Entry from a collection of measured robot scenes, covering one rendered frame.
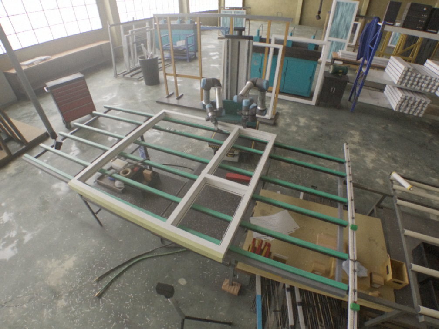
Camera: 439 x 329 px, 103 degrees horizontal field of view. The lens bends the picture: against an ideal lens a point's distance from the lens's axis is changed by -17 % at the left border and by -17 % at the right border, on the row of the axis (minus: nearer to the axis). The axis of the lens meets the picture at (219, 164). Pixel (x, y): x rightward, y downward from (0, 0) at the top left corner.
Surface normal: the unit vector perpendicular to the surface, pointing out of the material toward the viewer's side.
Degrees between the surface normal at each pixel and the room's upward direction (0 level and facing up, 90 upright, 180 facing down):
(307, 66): 90
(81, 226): 0
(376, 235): 0
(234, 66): 90
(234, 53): 90
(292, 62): 90
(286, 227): 0
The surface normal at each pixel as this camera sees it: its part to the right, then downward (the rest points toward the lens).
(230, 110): -0.25, 0.64
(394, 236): 0.00, -0.75
